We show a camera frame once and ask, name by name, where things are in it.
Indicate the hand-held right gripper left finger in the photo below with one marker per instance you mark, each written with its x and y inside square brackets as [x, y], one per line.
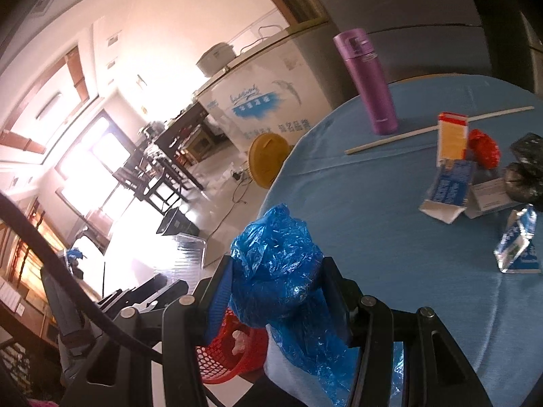
[218, 301]

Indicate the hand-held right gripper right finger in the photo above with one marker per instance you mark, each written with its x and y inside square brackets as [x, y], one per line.
[341, 313]

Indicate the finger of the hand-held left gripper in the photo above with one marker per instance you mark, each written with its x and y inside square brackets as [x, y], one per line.
[146, 288]

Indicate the red plastic basket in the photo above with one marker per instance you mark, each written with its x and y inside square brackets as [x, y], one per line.
[216, 362]

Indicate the blue plastic bag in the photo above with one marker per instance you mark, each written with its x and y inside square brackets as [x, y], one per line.
[275, 271]

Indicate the blue and white milk carton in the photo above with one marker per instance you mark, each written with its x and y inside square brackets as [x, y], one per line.
[515, 246]
[449, 186]

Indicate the small white box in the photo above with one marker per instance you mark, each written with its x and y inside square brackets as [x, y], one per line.
[488, 198]

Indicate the yellow and red carton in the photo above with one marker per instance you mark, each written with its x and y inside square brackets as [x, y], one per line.
[452, 138]

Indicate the red plastic bag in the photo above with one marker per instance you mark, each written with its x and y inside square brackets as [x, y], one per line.
[483, 146]

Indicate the black knotted plastic bag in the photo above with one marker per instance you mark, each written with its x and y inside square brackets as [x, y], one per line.
[519, 183]

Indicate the white crumpled paper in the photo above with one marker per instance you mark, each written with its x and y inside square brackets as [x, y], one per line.
[240, 342]

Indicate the clear plastic container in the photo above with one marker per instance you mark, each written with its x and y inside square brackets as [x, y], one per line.
[186, 254]

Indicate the black bin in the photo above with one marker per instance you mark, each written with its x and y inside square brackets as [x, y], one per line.
[174, 222]

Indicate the dark wooden chair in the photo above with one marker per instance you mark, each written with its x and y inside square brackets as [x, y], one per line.
[148, 182]

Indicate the blue tablecloth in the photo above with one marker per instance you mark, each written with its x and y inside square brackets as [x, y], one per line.
[360, 203]

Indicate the yellow plastic stool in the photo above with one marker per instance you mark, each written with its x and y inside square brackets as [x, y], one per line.
[265, 157]

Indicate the dark wooden table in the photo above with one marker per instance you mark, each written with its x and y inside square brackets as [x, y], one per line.
[182, 129]

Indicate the long white stick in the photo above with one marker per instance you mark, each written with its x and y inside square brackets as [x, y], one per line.
[394, 139]

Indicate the white chest freezer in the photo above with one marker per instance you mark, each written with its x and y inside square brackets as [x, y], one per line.
[271, 93]

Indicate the purple thermos bottle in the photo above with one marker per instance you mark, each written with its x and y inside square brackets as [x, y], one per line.
[369, 84]

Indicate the white rice cooker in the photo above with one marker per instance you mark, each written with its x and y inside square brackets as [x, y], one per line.
[214, 59]

